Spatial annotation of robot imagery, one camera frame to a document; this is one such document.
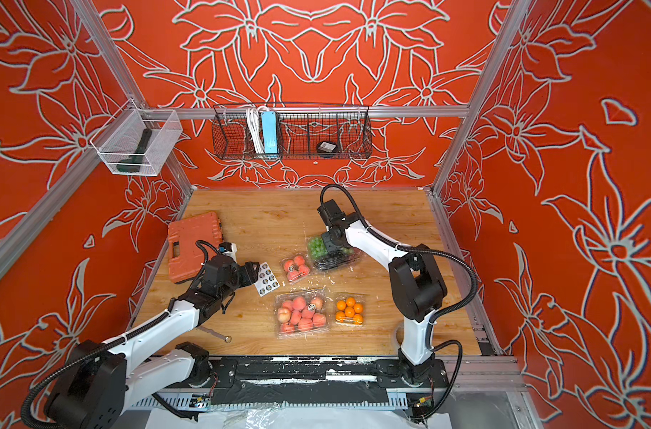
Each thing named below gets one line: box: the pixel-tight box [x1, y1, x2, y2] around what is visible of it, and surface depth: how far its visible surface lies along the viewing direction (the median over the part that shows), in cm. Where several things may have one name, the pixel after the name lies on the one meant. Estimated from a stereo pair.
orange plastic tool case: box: [167, 211, 224, 285], surface depth 99 cm
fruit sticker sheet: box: [253, 260, 280, 298], surface depth 92 cm
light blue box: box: [261, 110, 279, 155], surface depth 91 cm
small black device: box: [317, 141, 338, 153], surface depth 97 cm
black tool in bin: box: [116, 127, 153, 173], surface depth 83 cm
